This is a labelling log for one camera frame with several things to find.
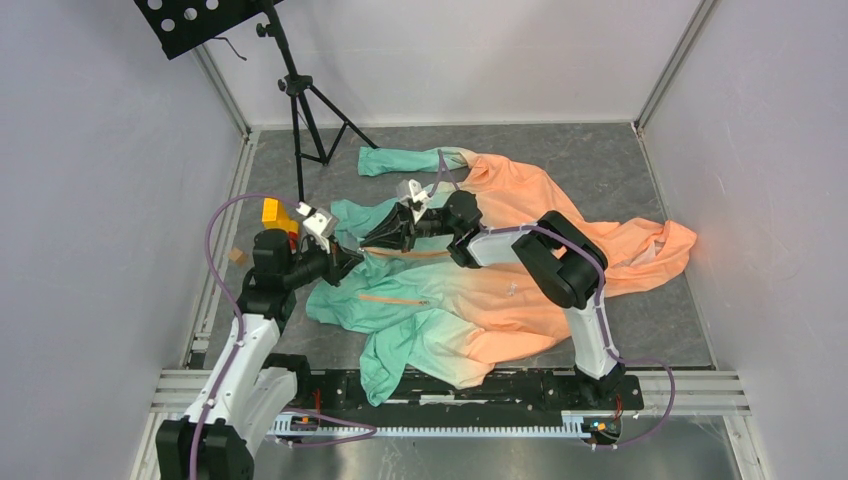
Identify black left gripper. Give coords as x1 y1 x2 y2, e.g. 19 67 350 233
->
283 234 364 290

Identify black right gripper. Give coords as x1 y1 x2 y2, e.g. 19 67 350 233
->
359 204 458 255

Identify green and orange jacket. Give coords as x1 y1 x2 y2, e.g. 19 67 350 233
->
305 147 697 406

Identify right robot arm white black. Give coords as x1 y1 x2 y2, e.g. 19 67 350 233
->
360 190 626 408

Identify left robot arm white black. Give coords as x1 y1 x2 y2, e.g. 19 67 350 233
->
155 229 364 479

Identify yellow red toy block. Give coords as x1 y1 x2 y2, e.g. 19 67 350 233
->
261 198 300 250

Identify small wooden cube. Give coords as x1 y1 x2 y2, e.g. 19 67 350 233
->
228 247 249 267

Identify black tripod stand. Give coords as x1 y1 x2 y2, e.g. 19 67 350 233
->
255 0 378 201

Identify black perforated stand plate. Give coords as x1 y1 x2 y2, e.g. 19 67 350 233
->
133 0 281 60

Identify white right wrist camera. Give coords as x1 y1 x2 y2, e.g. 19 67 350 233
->
396 179 432 220

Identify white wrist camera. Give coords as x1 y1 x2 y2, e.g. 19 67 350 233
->
296 202 338 253
396 179 432 220

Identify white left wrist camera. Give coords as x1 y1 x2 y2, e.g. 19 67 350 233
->
296 202 338 253

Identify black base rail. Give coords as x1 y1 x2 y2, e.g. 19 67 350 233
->
291 369 645 427

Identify white cable duct strip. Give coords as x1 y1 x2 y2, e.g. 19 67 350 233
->
267 412 591 440

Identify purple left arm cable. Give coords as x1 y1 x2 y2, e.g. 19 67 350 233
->
188 193 301 480

